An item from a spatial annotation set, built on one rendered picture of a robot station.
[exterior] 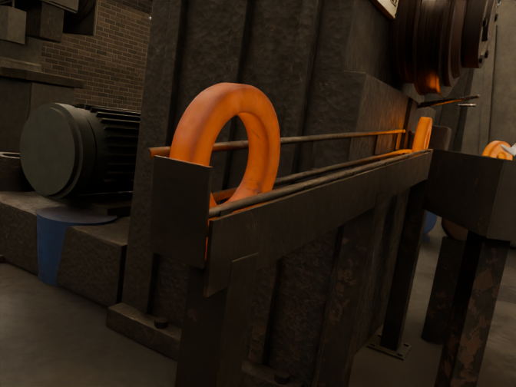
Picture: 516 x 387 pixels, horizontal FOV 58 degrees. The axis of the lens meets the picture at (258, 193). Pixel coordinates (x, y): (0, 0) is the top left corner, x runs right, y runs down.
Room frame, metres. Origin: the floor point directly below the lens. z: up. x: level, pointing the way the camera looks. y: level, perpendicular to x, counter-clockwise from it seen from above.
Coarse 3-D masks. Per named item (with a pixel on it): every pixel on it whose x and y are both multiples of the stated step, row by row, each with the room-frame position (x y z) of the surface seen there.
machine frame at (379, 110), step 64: (192, 0) 1.38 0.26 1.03; (256, 0) 1.28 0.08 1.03; (320, 0) 1.17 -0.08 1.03; (192, 64) 1.37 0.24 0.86; (256, 64) 1.26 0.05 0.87; (320, 64) 1.17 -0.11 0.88; (384, 64) 1.41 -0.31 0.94; (320, 128) 1.16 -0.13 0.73; (384, 128) 1.32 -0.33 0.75; (128, 256) 1.45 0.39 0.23; (320, 256) 1.13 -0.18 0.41; (384, 256) 1.58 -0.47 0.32; (128, 320) 1.36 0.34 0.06; (256, 320) 1.17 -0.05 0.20; (320, 320) 1.12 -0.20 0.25; (384, 320) 1.77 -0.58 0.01; (256, 384) 1.13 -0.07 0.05
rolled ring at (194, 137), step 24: (216, 96) 0.50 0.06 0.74; (240, 96) 0.53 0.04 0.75; (264, 96) 0.57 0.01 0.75; (192, 120) 0.49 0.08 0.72; (216, 120) 0.50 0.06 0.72; (264, 120) 0.58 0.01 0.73; (192, 144) 0.48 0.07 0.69; (264, 144) 0.60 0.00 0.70; (264, 168) 0.60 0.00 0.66; (240, 192) 0.60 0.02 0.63
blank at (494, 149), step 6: (492, 144) 1.78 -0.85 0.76; (498, 144) 1.77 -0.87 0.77; (504, 144) 1.79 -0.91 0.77; (486, 150) 1.77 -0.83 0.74; (492, 150) 1.76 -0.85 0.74; (498, 150) 1.78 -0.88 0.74; (492, 156) 1.76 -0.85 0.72; (498, 156) 1.83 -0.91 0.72; (504, 156) 1.80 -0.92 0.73; (510, 156) 1.82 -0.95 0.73
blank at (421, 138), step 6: (420, 120) 1.47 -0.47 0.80; (426, 120) 1.47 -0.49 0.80; (420, 126) 1.45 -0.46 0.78; (426, 126) 1.44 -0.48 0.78; (420, 132) 1.44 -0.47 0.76; (426, 132) 1.43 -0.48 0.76; (414, 138) 1.44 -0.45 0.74; (420, 138) 1.43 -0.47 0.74; (426, 138) 1.46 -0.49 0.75; (414, 144) 1.44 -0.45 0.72; (420, 144) 1.43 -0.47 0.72; (426, 144) 1.53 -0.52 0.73; (414, 150) 1.44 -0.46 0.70; (414, 156) 1.45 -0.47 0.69
